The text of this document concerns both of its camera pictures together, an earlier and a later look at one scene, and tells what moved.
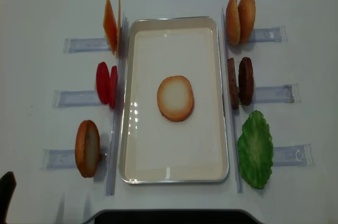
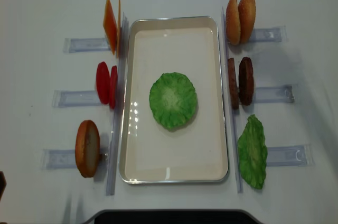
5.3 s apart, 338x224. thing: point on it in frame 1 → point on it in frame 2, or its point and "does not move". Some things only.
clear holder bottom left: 55,159 does not move
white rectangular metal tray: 174,123 does not move
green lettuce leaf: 255,150 → 173,100
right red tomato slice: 113,87 does not move
